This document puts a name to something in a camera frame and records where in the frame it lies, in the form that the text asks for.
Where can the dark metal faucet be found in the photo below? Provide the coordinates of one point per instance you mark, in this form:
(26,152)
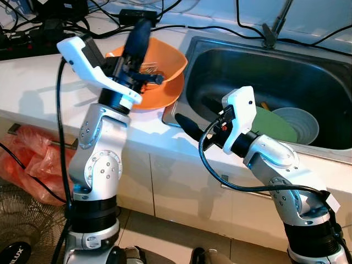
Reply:
(272,36)

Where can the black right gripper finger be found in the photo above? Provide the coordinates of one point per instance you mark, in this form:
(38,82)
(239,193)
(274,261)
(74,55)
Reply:
(190,126)

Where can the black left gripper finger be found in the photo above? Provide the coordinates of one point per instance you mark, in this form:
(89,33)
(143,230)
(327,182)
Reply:
(137,38)

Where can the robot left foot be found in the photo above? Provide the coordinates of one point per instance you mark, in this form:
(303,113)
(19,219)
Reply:
(135,256)

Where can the green plate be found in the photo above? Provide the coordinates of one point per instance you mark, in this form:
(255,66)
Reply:
(275,126)

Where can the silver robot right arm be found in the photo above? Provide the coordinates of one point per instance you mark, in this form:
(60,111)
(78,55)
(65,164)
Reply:
(275,159)

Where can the red plastic bag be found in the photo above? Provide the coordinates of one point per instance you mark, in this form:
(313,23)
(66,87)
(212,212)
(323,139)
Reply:
(33,165)

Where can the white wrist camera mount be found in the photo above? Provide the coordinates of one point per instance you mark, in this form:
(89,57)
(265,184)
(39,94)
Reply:
(239,110)
(82,60)

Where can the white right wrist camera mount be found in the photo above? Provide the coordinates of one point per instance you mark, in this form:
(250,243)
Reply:
(239,110)

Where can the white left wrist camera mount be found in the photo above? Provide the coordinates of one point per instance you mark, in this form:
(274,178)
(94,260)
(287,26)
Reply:
(82,60)

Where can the yellow wooden utensil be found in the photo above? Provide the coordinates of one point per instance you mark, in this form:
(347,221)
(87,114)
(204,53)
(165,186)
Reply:
(265,106)

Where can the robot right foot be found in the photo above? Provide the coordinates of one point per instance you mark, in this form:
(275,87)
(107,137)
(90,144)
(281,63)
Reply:
(212,257)

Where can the orange plastic bowl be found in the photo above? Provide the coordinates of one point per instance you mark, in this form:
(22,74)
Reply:
(168,60)

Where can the stainless steel sink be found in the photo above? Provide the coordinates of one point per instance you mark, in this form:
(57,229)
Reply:
(275,71)

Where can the black electronics box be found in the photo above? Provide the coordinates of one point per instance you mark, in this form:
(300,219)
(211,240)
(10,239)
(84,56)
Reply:
(58,10)

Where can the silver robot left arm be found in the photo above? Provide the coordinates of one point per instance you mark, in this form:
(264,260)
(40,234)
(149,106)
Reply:
(96,165)

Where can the black power adapter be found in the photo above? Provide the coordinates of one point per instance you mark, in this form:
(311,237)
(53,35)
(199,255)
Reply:
(137,16)

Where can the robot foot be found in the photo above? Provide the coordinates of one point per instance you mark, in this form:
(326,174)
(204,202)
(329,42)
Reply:
(212,257)
(135,256)

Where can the grey ribbed bowl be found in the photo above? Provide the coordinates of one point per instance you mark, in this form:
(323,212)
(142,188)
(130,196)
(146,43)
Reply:
(302,124)

